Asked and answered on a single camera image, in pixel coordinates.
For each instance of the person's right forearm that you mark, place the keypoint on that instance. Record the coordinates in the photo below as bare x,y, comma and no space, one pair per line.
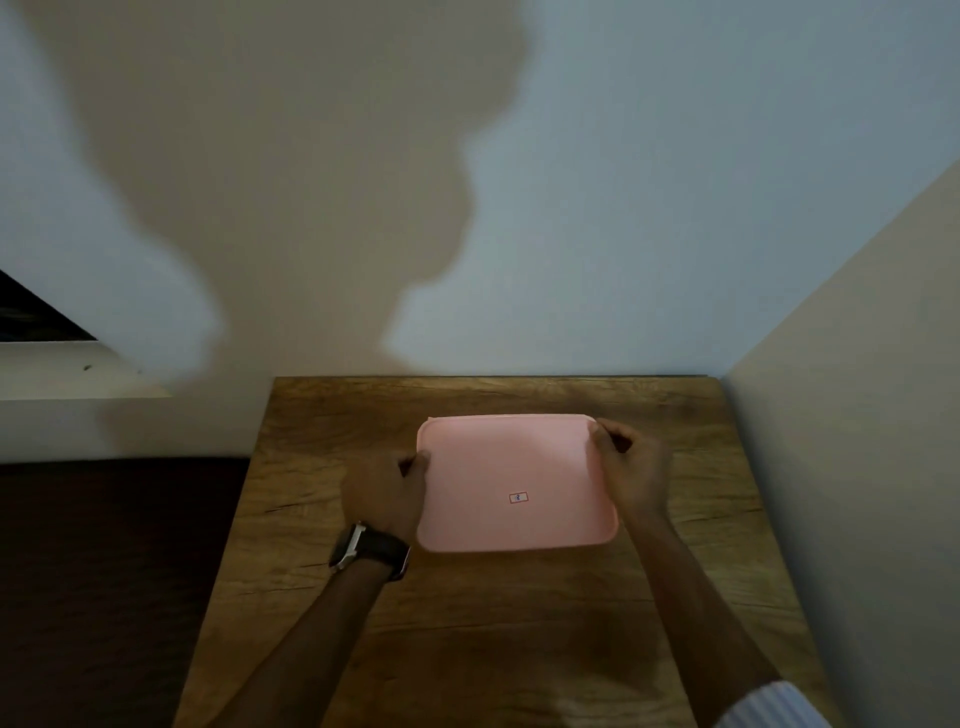
697,622

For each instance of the pink container lid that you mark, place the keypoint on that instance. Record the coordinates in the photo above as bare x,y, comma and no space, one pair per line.
517,480

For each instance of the brown striped bed mattress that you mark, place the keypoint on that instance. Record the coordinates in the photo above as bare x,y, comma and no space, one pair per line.
105,592

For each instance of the white striped shirt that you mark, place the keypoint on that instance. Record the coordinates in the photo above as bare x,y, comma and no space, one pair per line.
780,709

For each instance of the white window sill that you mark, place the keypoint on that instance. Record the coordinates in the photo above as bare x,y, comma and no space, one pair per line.
67,371

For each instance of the person's left hand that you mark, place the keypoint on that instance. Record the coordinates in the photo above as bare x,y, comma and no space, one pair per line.
382,499

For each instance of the person's left forearm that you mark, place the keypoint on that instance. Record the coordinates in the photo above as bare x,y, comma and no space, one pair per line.
307,645

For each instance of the person's right hand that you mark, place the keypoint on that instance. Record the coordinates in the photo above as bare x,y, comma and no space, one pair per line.
637,469

